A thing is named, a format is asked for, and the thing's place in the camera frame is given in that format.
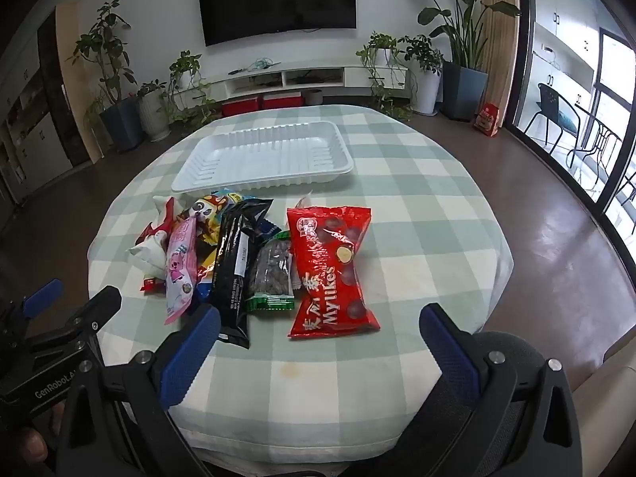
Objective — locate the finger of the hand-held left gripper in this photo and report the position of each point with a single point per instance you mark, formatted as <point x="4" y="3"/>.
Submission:
<point x="42" y="297"/>
<point x="99" y="305"/>

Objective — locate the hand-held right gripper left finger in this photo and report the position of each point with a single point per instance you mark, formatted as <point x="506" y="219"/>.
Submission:
<point x="191" y="353"/>

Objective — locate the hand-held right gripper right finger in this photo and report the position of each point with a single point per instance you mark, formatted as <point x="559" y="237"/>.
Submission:
<point x="449" y="353"/>

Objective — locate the white red-striped snack packet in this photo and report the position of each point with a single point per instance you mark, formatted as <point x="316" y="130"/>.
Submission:
<point x="149" y="253"/>

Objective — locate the black snack packet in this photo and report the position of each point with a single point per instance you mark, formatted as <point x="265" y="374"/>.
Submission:
<point x="231" y="278"/>

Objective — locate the pink snack packet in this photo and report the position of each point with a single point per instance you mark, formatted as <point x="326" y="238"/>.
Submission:
<point x="180" y="268"/>

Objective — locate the orange snack packet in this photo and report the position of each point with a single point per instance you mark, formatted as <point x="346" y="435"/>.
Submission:
<point x="206" y="258"/>

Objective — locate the red chocolate snack bag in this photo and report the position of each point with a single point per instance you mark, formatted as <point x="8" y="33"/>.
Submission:
<point x="328" y="278"/>

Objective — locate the panda cartoon snack packet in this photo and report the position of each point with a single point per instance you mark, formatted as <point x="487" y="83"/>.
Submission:
<point x="208" y="207"/>

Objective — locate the white plastic tray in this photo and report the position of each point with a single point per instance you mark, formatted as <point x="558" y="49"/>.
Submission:
<point x="263" y="159"/>

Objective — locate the person's left hand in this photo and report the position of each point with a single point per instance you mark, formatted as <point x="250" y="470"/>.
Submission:
<point x="32" y="447"/>

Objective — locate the small red packet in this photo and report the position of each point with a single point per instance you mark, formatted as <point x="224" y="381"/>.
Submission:
<point x="151" y="285"/>

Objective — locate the green nut packet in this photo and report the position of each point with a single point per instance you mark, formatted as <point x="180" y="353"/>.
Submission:
<point x="271" y="268"/>

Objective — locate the dark blue snack packet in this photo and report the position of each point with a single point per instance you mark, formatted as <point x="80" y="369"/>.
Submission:
<point x="268" y="229"/>

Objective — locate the green checked tablecloth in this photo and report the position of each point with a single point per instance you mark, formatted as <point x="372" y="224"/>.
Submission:
<point x="397" y="208"/>

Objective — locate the beige cushioned seat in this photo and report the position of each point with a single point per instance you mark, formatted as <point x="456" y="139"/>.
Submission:
<point x="603" y="397"/>

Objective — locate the leafy tree in blue pot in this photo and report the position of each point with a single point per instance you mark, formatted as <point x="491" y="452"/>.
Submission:
<point x="121" y="124"/>

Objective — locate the plant in white ribbed pot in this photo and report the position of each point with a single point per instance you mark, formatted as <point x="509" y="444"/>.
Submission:
<point x="155" y="114"/>

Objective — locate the red bag on floor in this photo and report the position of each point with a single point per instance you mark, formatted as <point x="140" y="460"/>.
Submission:
<point x="487" y="120"/>

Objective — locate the red storage box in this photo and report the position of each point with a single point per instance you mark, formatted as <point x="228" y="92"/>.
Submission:
<point x="282" y="101"/>
<point x="241" y="108"/>

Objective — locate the trailing pothos plant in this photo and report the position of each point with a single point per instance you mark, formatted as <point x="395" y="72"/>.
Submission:
<point x="186" y="67"/>

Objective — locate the large-leaf plant in blue pot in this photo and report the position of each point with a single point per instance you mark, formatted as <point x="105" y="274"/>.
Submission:
<point x="464" y="89"/>

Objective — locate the bushy plant tall white pot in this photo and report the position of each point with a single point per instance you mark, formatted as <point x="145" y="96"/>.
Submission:
<point x="426" y="89"/>

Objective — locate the black metal chair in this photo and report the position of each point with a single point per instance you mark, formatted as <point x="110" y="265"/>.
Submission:
<point x="551" y="102"/>

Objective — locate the small grey pot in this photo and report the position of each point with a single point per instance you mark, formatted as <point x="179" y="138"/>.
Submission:
<point x="313" y="97"/>

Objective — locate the white television cabinet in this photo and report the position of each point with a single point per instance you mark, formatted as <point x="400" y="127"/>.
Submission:
<point x="318" y="70"/>

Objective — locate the trailing plant in white pot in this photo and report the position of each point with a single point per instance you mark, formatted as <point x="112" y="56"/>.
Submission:
<point x="380" y="44"/>

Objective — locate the glass sliding door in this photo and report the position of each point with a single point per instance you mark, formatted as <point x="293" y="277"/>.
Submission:
<point x="524" y="35"/>

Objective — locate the white balcony cabinets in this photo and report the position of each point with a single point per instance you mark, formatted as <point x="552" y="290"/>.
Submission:
<point x="564" y="15"/>

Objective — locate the white wall cabinet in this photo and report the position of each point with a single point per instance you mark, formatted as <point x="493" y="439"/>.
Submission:
<point x="39" y="144"/>

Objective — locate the black frame glass table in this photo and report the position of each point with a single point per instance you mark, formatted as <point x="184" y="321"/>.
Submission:
<point x="598" y="129"/>

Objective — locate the black wall television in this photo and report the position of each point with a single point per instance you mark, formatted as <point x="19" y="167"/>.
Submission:
<point x="278" y="0"/>

